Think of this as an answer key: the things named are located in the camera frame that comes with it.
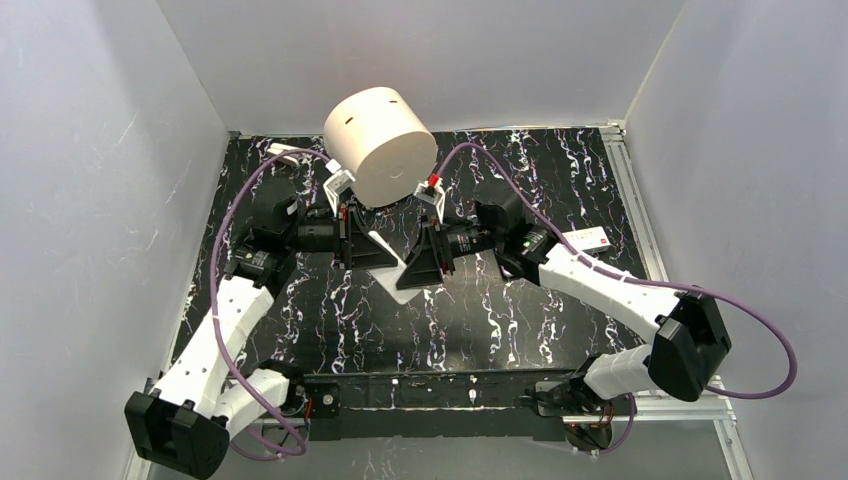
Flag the white remote control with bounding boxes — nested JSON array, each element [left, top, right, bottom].
[[367, 230, 423, 305]]

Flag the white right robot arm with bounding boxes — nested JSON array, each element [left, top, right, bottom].
[[395, 193, 731, 411]]

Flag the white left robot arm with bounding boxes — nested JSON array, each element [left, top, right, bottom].
[[124, 179, 400, 479]]

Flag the white stapler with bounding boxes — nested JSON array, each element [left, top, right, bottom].
[[265, 142, 302, 168]]

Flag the white cylindrical container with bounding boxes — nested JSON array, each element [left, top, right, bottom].
[[323, 87, 438, 208]]

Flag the white battery box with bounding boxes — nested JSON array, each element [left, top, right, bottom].
[[563, 226, 611, 254]]

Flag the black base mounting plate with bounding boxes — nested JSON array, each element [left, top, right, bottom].
[[291, 370, 614, 452]]

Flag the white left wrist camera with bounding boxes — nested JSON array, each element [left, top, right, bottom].
[[322, 159, 355, 216]]

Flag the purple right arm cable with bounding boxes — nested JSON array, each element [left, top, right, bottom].
[[433, 142, 798, 456]]

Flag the aluminium frame rail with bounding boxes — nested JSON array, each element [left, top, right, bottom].
[[599, 120, 753, 479]]

